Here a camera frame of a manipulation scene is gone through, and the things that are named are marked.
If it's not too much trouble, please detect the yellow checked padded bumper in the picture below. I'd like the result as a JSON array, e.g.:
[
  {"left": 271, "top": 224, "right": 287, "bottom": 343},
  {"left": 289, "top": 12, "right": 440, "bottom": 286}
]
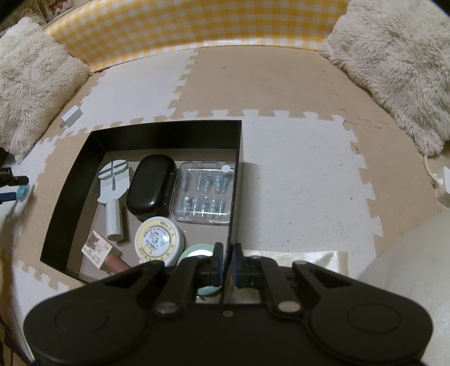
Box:
[{"left": 44, "top": 0, "right": 348, "bottom": 74}]

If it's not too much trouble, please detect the white charger plug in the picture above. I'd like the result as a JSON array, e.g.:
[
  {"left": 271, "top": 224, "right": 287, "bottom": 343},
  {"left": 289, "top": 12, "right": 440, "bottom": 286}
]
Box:
[{"left": 60, "top": 107, "right": 84, "bottom": 130}]

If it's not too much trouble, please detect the black cardboard box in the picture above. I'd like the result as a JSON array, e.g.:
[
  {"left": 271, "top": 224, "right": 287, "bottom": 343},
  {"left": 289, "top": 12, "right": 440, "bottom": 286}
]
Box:
[{"left": 40, "top": 120, "right": 244, "bottom": 305}]

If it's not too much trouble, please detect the round yellow-rimmed tin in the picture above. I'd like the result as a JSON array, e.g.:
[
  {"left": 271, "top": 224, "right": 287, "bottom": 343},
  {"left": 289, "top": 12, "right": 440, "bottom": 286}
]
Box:
[{"left": 134, "top": 217, "right": 185, "bottom": 267}]

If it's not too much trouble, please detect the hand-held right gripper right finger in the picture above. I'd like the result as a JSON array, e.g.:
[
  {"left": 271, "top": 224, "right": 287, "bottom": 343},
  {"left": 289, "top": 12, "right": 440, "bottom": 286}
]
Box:
[{"left": 230, "top": 242, "right": 356, "bottom": 314}]

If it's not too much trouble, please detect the black oval hard case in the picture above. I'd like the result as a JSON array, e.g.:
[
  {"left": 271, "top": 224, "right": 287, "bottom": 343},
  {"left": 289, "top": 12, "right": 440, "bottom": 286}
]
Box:
[{"left": 127, "top": 155, "right": 178, "bottom": 223}]

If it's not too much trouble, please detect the clear plastic bit case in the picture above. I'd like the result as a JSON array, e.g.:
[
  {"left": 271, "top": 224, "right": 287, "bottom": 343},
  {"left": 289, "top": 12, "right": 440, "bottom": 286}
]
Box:
[{"left": 169, "top": 161, "right": 237, "bottom": 225}]

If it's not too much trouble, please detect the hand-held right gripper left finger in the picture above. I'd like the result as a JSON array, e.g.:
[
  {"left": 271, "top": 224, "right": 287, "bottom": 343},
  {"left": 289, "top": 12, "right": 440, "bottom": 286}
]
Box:
[{"left": 100, "top": 242, "right": 226, "bottom": 317}]

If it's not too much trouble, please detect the storage shelf with figures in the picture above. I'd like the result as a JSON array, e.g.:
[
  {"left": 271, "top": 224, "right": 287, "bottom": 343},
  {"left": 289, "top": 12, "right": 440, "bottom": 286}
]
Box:
[{"left": 21, "top": 0, "right": 95, "bottom": 25}]

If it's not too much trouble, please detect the cream fluffy cushion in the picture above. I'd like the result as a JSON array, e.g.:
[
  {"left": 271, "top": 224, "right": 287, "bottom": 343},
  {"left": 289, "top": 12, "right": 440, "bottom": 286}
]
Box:
[
  {"left": 0, "top": 17, "right": 93, "bottom": 164},
  {"left": 319, "top": 0, "right": 450, "bottom": 155}
]

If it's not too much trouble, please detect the white power cable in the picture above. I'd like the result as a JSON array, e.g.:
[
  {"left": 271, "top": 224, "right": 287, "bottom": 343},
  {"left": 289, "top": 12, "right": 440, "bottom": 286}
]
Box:
[{"left": 424, "top": 154, "right": 442, "bottom": 184}]

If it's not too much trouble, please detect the white watch band tool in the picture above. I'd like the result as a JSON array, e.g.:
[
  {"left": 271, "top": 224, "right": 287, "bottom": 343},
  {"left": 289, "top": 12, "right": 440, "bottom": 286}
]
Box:
[{"left": 97, "top": 159, "right": 133, "bottom": 242}]

